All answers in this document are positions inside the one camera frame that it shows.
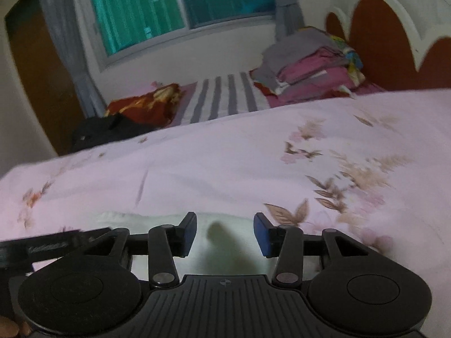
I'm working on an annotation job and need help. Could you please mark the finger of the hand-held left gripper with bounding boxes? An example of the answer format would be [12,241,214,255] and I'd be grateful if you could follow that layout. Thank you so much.
[80,227,114,244]

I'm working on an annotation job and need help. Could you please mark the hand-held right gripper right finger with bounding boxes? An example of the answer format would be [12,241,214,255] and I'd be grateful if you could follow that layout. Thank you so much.
[254,213,370,288]

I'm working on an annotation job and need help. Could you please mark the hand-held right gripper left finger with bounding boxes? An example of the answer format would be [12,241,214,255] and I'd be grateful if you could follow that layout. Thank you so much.
[83,212,198,289]

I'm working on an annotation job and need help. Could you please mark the pile of folded clothes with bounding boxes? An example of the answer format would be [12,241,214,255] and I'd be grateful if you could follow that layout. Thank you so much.
[249,26,385,107]

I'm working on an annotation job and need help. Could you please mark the person's left hand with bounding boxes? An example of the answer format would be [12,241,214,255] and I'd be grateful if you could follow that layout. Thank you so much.
[0,316,33,337]

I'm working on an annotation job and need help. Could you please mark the pink floral bedsheet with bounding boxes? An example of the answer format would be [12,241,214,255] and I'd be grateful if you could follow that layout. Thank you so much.
[0,89,451,289]

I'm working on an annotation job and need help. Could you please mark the black bag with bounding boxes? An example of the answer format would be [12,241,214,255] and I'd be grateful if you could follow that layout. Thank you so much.
[70,114,156,153]

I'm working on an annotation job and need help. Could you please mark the red floral pillow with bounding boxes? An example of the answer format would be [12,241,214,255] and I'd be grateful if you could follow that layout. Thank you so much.
[103,83,184,130]

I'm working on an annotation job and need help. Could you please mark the grey white striped sheet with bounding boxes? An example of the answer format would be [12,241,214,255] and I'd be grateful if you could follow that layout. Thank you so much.
[168,72,273,128]

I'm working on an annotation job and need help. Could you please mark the brown wooden door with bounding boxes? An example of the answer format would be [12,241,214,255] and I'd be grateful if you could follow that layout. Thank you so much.
[5,0,86,156]

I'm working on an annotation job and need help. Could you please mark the grey curtain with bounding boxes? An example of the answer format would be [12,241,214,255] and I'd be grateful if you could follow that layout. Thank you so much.
[267,0,306,40]
[36,0,107,114]

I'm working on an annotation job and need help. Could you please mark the window with green screen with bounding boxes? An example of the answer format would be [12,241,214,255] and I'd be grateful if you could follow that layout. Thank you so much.
[80,0,277,67]

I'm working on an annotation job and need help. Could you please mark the brown and white headboard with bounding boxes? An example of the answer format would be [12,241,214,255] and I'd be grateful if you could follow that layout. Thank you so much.
[323,0,451,93]

